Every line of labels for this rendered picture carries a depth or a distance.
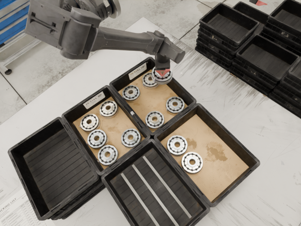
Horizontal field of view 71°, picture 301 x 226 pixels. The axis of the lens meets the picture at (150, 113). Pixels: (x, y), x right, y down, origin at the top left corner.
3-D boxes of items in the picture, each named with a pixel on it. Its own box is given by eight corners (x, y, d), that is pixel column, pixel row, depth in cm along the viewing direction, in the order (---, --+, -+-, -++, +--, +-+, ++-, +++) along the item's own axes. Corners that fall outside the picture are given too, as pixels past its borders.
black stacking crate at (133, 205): (106, 180, 106) (100, 177, 96) (153, 145, 112) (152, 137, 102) (156, 256, 91) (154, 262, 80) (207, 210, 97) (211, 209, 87)
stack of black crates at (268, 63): (225, 77, 205) (235, 53, 175) (243, 58, 213) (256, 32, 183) (262, 102, 191) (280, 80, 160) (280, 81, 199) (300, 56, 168)
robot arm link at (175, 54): (152, 29, 79) (143, 50, 83) (176, 45, 75) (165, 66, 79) (168, 33, 89) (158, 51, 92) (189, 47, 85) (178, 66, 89)
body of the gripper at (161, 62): (169, 52, 99) (169, 40, 92) (170, 69, 94) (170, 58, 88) (154, 52, 99) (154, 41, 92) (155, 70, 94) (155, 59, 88)
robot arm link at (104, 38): (65, 3, 46) (53, 49, 51) (83, 16, 45) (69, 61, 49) (157, 28, 82) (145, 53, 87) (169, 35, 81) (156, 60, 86)
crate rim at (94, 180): (9, 151, 107) (6, 150, 104) (62, 117, 113) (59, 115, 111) (42, 222, 91) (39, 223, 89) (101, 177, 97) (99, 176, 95)
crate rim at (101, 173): (62, 117, 113) (59, 115, 111) (108, 85, 119) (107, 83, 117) (101, 177, 97) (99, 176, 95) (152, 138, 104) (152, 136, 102)
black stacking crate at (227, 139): (154, 144, 112) (152, 137, 102) (195, 112, 119) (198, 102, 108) (207, 209, 97) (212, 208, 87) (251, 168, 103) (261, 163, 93)
